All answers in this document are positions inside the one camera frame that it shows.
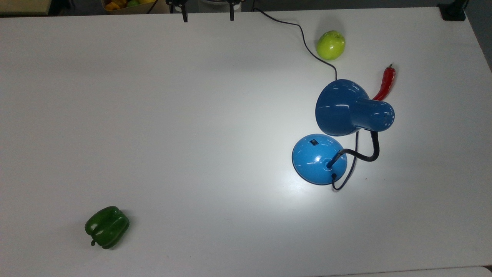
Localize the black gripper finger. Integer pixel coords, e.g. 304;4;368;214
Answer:
227;0;241;21
166;0;189;23

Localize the blue desk lamp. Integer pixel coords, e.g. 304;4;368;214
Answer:
292;79;396;186

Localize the cardboard box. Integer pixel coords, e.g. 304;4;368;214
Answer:
101;0;170;15

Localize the green apple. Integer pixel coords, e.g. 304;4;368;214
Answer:
316;30;346;61

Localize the beige side table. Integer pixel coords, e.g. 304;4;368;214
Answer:
0;0;52;16

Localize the red chili pepper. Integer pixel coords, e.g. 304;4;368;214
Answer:
372;64;396;101

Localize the green bell pepper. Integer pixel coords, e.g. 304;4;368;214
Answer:
85;206;130;250

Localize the black lamp power cord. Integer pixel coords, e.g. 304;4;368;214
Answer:
252;7;360;191

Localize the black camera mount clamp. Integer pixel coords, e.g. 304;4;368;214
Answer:
437;0;469;21

